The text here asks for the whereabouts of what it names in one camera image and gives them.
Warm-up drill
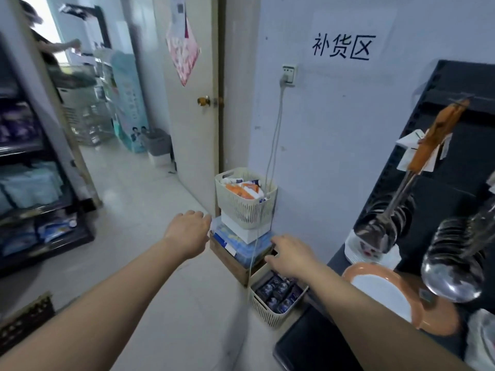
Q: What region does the person's left hand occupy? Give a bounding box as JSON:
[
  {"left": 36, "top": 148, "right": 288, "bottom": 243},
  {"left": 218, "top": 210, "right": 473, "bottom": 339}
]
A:
[{"left": 162, "top": 210, "right": 212, "bottom": 262}]

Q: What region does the person's right hand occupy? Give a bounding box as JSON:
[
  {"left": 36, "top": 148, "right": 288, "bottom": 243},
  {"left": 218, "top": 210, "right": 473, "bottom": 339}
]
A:
[{"left": 265, "top": 233, "right": 329, "bottom": 282}]

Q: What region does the cream slotted plastic basket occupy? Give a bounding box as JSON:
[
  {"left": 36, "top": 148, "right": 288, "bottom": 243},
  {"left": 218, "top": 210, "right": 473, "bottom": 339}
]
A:
[{"left": 214, "top": 167, "right": 279, "bottom": 231}]

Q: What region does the dark grey shelf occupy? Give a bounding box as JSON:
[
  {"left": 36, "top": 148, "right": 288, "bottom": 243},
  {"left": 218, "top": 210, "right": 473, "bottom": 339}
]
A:
[{"left": 272, "top": 59, "right": 495, "bottom": 371}]

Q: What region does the person's right forearm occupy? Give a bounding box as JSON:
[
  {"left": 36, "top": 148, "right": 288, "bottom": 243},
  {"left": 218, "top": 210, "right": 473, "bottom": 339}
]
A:
[{"left": 307, "top": 264, "right": 471, "bottom": 371}]

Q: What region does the person's left forearm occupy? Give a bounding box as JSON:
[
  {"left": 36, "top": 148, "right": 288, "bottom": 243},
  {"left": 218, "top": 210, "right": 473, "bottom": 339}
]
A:
[{"left": 0, "top": 237, "right": 190, "bottom": 371}]

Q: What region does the small cream slotted basket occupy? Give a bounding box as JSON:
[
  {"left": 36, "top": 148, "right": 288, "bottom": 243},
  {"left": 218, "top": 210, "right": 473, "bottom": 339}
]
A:
[{"left": 247, "top": 262, "right": 310, "bottom": 329}]

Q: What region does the bunch of dark blue packets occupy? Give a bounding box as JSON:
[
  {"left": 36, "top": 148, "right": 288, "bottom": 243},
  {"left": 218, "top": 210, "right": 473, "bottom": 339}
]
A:
[{"left": 255, "top": 272, "right": 304, "bottom": 314}]

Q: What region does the clear blue plastic box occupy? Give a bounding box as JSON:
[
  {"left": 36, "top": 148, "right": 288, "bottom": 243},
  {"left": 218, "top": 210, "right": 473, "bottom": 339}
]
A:
[{"left": 210, "top": 222, "right": 274, "bottom": 268}]

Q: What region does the brown cardboard tray box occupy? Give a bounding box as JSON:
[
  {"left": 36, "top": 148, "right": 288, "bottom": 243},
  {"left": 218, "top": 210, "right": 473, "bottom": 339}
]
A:
[{"left": 208, "top": 234, "right": 276, "bottom": 287}]

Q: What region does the white plastic box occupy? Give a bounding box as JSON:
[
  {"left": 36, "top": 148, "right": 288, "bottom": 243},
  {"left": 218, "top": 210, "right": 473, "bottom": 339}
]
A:
[{"left": 219, "top": 211, "right": 274, "bottom": 245}]

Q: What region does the row of hanging steel ladles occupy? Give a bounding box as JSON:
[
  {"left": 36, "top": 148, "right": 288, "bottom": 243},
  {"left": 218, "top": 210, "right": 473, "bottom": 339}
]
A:
[{"left": 354, "top": 97, "right": 495, "bottom": 305}]

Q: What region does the cream wooden door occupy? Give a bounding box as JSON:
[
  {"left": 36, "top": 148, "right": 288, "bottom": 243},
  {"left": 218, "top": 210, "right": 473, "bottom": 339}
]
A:
[{"left": 153, "top": 0, "right": 221, "bottom": 217}]

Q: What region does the stack of orange cream plates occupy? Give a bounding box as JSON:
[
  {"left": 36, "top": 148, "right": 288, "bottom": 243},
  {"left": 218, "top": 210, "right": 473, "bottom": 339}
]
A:
[{"left": 341, "top": 262, "right": 417, "bottom": 325}]

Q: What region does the white ribbed scalloped bowl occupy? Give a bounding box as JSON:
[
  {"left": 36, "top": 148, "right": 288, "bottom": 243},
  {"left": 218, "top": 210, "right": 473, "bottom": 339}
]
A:
[{"left": 344, "top": 227, "right": 403, "bottom": 272}]

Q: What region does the grey plastic bin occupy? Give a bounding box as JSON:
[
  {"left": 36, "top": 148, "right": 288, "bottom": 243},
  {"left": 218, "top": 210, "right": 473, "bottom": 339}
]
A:
[{"left": 140, "top": 128, "right": 174, "bottom": 168}]

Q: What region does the row of blue white packs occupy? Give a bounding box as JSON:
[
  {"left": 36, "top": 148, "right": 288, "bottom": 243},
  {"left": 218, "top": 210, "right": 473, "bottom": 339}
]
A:
[{"left": 0, "top": 214, "right": 78, "bottom": 256}]

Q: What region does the black rack with refill packs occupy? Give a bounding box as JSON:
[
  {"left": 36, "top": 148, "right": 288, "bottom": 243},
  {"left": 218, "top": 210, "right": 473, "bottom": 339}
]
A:
[{"left": 0, "top": 30, "right": 97, "bottom": 279}]

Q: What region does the blue cardboard display stand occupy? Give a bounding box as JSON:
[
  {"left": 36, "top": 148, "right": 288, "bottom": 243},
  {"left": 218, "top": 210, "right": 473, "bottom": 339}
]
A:
[{"left": 110, "top": 49, "right": 150, "bottom": 154}]

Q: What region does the stack of white plastic crates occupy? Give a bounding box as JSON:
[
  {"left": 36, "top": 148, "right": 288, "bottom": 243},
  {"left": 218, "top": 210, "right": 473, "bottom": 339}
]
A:
[{"left": 56, "top": 49, "right": 115, "bottom": 147}]

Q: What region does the orange dome bowl with sticker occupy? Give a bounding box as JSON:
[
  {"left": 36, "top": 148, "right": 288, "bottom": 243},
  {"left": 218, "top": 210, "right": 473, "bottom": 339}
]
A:
[{"left": 408, "top": 283, "right": 461, "bottom": 338}]

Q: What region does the row of teal refill packs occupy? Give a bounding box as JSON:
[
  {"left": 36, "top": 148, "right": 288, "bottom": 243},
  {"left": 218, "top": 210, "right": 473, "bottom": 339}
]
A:
[{"left": 0, "top": 162, "right": 64, "bottom": 213}]

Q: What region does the pink diamond paper poster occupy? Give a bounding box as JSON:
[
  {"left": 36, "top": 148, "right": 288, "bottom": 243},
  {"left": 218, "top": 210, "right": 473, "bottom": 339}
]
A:
[{"left": 165, "top": 0, "right": 202, "bottom": 88}]

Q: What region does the wooden woven stool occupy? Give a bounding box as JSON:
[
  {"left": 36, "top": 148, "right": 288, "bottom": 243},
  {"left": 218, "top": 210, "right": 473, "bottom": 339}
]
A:
[{"left": 0, "top": 292, "right": 56, "bottom": 356}]

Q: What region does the white floral bowl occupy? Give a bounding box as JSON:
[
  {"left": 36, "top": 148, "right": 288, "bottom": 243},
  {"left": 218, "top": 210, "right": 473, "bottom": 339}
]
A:
[{"left": 464, "top": 308, "right": 495, "bottom": 371}]

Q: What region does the row of purple packs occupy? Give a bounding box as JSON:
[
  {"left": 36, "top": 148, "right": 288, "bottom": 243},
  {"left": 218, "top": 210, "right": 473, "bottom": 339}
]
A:
[{"left": 0, "top": 104, "right": 39, "bottom": 145}]

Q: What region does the black metal stand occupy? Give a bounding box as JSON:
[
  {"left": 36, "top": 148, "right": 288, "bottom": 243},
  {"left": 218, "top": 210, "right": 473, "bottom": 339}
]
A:
[{"left": 60, "top": 3, "right": 113, "bottom": 50}]

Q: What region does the white wall cable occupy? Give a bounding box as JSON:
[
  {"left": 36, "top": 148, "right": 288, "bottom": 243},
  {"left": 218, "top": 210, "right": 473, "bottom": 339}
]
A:
[{"left": 247, "top": 85, "right": 289, "bottom": 302}]

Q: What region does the brown wooden door frame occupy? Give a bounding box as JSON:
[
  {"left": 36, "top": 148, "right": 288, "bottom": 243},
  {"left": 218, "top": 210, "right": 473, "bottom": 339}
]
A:
[{"left": 217, "top": 0, "right": 227, "bottom": 174}]

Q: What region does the white wall socket with switch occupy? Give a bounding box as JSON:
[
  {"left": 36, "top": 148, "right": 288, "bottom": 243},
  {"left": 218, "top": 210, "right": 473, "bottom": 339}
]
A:
[{"left": 280, "top": 63, "right": 299, "bottom": 88}]

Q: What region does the white paper wall sign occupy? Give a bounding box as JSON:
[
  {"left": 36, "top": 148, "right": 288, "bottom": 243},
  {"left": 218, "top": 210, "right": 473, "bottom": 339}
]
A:
[{"left": 309, "top": 7, "right": 399, "bottom": 70}]

